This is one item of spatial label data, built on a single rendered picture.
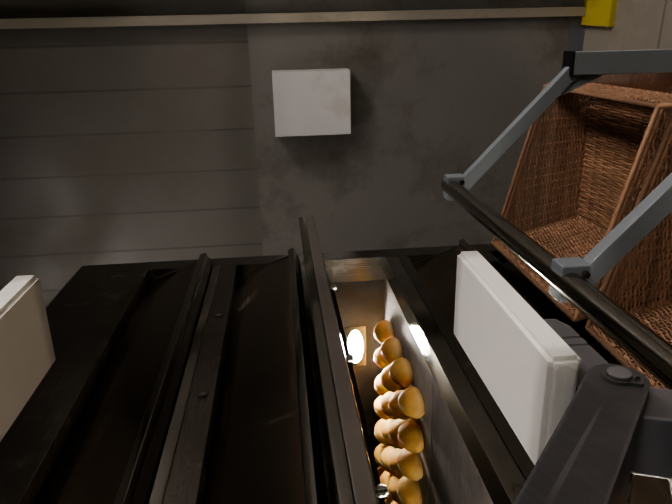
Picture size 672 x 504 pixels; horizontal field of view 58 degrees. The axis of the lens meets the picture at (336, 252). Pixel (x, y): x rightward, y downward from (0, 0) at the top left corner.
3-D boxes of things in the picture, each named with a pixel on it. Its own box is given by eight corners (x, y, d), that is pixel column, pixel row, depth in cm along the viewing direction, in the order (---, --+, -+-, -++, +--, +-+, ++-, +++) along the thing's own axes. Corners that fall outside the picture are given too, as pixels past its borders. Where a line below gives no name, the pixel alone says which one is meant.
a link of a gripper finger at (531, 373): (550, 359, 13) (584, 357, 13) (456, 250, 19) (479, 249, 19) (537, 475, 14) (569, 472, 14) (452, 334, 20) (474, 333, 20)
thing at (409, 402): (420, 599, 158) (399, 601, 157) (388, 476, 203) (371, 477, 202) (426, 398, 138) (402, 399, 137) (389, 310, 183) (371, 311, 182)
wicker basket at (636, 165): (692, 320, 136) (573, 327, 134) (575, 241, 189) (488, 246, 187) (734, 98, 120) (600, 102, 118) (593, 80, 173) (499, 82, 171)
